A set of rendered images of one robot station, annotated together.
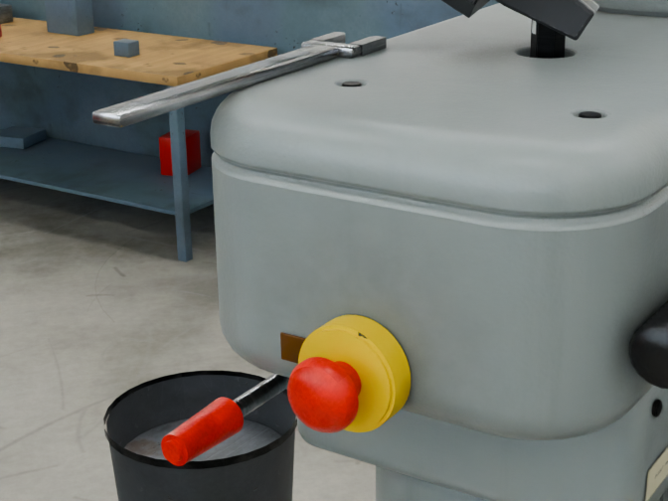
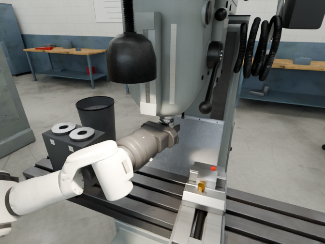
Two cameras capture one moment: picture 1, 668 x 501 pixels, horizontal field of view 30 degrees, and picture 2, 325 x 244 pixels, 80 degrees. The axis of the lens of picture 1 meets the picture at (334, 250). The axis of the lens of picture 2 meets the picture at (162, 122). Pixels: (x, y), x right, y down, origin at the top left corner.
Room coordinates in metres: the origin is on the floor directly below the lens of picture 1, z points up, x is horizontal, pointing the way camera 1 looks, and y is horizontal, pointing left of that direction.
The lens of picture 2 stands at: (0.27, -0.01, 1.53)
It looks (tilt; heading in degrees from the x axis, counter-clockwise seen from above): 27 degrees down; 348
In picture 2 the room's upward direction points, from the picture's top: straight up
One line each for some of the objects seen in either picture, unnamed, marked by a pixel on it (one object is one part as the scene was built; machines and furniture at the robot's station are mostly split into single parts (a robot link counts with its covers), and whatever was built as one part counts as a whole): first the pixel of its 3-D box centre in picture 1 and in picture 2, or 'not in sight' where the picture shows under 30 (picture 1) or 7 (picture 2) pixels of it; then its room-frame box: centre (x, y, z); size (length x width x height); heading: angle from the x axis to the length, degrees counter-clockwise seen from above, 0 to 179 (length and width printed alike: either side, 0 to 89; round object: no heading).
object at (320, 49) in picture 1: (250, 74); not in sight; (0.71, 0.05, 1.89); 0.24 x 0.04 x 0.01; 147
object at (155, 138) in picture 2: not in sight; (148, 142); (0.72, -0.07, 1.24); 0.13 x 0.12 x 0.10; 43
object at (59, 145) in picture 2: not in sight; (77, 151); (0.99, 0.19, 1.06); 0.22 x 0.12 x 0.20; 51
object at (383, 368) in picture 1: (353, 373); not in sight; (0.59, -0.01, 1.76); 0.06 x 0.02 x 0.06; 57
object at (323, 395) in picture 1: (329, 391); not in sight; (0.57, 0.00, 1.76); 0.04 x 0.03 x 0.04; 57
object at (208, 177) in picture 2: not in sight; (206, 181); (0.71, -0.25, 1.07); 0.06 x 0.05 x 0.06; 59
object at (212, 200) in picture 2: not in sight; (203, 198); (0.66, -0.23, 1.05); 0.12 x 0.06 x 0.04; 59
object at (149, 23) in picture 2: not in sight; (150, 67); (0.69, -0.08, 1.44); 0.04 x 0.04 x 0.21; 57
